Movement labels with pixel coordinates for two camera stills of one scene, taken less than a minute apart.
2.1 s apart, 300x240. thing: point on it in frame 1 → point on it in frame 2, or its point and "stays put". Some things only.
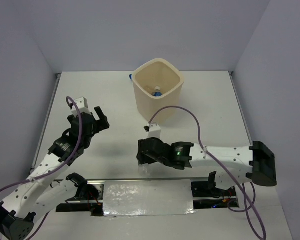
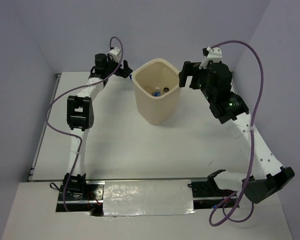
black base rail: [206, 196] stays put
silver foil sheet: [150, 197] stays put
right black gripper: [143, 157] → [189, 69]
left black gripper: [102, 123] → [125, 72]
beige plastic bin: [157, 84] stays put
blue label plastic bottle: [157, 93] stays put
